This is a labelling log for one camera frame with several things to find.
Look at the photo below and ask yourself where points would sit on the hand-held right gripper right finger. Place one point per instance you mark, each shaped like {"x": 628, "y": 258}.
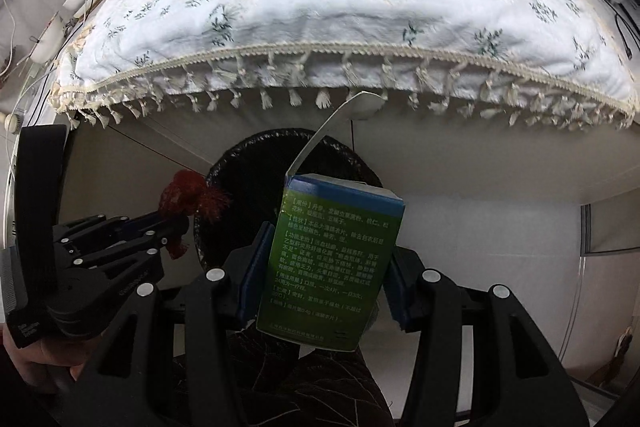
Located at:
{"x": 400, "y": 297}

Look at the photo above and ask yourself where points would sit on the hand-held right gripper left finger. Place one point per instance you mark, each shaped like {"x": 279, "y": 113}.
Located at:
{"x": 252, "y": 277}

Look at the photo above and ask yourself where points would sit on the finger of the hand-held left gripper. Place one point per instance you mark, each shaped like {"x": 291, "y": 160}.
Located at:
{"x": 115, "y": 227}
{"x": 135, "y": 249}

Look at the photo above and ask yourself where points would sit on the red net bag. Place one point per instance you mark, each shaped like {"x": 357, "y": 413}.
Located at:
{"x": 185, "y": 199}

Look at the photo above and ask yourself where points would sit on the green medicine box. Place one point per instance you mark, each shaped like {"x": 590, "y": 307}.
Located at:
{"x": 330, "y": 257}

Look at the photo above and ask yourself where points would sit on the black trash bin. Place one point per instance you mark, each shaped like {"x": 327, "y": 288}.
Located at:
{"x": 240, "y": 167}

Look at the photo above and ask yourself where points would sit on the person's left hand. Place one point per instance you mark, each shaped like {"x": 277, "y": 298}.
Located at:
{"x": 35, "y": 359}

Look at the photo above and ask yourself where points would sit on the person's dark patterned pants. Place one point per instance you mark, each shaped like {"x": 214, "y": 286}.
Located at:
{"x": 310, "y": 387}

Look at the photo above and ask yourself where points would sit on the white floral tablecloth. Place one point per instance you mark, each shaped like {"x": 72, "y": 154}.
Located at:
{"x": 325, "y": 7}

